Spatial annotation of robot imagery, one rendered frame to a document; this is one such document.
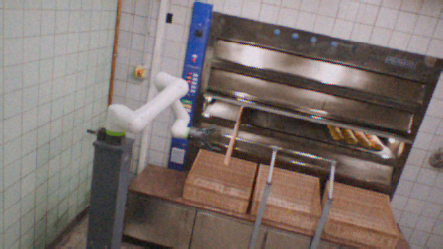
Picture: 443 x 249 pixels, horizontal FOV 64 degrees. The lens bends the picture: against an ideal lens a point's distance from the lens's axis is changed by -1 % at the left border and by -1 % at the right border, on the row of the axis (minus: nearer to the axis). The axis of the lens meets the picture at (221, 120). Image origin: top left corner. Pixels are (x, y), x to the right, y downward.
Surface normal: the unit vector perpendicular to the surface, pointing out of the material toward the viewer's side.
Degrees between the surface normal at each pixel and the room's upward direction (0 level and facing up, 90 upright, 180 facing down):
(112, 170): 90
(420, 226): 90
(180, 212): 90
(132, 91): 90
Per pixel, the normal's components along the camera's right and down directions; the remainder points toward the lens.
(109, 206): -0.15, 0.29
